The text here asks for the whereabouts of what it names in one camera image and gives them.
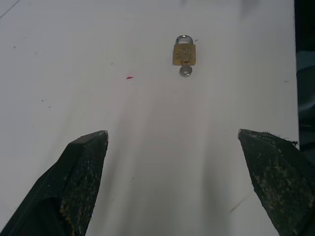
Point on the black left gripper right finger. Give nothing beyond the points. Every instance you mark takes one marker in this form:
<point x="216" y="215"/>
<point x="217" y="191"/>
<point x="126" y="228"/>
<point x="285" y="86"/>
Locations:
<point x="278" y="182"/>

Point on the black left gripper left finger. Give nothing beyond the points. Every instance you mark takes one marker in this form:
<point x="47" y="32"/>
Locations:
<point x="71" y="184"/>

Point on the silver key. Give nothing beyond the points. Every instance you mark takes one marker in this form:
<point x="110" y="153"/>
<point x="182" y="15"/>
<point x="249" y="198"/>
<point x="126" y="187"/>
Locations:
<point x="185" y="70"/>

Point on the brass padlock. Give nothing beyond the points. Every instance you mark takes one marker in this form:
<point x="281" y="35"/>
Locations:
<point x="184" y="52"/>

